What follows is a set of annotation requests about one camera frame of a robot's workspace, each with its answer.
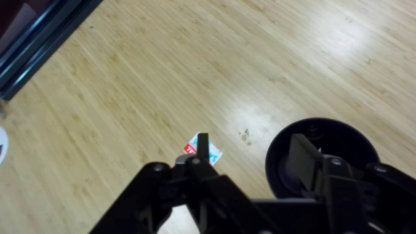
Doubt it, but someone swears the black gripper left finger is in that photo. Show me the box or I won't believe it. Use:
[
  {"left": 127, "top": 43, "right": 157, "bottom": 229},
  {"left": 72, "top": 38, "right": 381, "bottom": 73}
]
[{"left": 182, "top": 152, "right": 278, "bottom": 234}]

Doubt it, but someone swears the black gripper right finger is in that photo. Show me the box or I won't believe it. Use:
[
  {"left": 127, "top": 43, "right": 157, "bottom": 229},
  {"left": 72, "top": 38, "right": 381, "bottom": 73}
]
[{"left": 287, "top": 134, "right": 416, "bottom": 234}]

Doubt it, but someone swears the black cup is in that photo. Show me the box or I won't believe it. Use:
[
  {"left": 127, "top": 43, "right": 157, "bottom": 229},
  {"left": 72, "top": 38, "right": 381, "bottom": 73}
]
[{"left": 265, "top": 117, "right": 380, "bottom": 197}]

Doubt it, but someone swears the far white desk grommet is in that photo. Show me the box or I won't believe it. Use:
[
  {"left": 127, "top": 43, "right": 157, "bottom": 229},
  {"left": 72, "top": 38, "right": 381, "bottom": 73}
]
[{"left": 0, "top": 126, "right": 9, "bottom": 165}]

